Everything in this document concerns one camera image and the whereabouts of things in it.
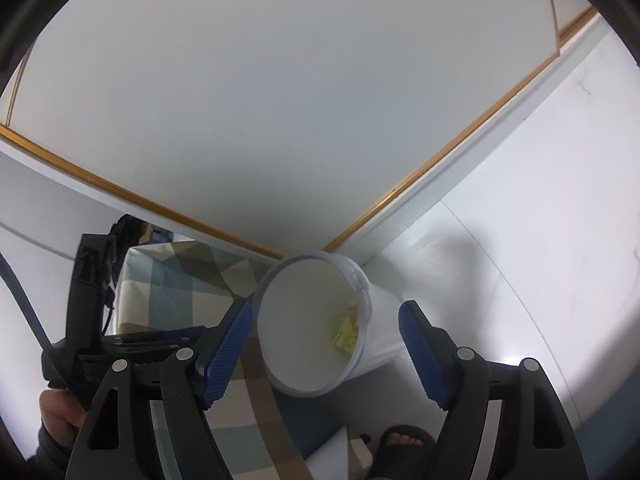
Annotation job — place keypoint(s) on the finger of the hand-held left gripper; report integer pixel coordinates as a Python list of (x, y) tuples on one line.
[(150, 340)]

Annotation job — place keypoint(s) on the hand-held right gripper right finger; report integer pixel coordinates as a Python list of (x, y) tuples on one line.
[(422, 355)]

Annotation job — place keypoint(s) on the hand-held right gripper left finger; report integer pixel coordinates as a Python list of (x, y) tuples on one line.
[(225, 355)]

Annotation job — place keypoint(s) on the yellow plastic bag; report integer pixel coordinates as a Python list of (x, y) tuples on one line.
[(345, 337)]

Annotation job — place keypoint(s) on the white plastic bucket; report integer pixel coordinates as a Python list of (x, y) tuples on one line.
[(300, 320)]

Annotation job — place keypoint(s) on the person's left hand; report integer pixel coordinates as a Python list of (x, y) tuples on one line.
[(57, 410)]

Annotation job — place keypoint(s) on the checkered tablecloth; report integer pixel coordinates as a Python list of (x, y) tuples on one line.
[(250, 425)]

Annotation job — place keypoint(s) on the black hanging jacket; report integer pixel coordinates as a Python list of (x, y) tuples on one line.
[(127, 232)]

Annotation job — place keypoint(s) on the person's foot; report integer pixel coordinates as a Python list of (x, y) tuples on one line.
[(405, 440)]

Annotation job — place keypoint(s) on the black slipper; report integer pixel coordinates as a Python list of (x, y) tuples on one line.
[(385, 460)]

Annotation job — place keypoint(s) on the white sheet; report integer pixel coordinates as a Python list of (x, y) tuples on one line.
[(332, 455)]

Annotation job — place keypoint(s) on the white cabinet with gold trim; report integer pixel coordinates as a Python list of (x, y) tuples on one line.
[(300, 110)]

